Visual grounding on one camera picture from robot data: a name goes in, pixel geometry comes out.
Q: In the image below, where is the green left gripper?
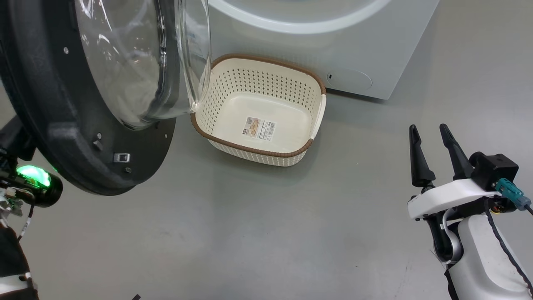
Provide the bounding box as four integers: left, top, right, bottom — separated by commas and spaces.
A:
0, 115, 51, 187

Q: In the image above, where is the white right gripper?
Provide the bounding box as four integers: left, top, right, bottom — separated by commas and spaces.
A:
407, 123, 517, 265

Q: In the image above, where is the black round glass washer door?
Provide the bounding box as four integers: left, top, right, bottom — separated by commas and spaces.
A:
0, 0, 212, 196

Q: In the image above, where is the white washing machine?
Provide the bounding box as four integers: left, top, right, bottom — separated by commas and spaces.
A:
206, 0, 441, 100

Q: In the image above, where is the cream perforated laundry basket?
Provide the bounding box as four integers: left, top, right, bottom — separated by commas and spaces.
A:
190, 53, 327, 167

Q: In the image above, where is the printed basket label sticker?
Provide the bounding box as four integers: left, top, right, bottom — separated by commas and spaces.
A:
243, 117, 277, 141

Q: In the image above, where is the teal right cable connector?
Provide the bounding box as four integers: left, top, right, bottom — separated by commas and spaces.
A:
496, 178, 533, 211

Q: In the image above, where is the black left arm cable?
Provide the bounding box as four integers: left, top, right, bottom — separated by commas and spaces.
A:
17, 204, 35, 243

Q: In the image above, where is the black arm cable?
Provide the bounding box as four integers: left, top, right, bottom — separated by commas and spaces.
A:
483, 200, 533, 296
17, 204, 35, 243

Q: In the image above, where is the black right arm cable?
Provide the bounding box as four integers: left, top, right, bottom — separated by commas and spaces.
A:
483, 200, 533, 296

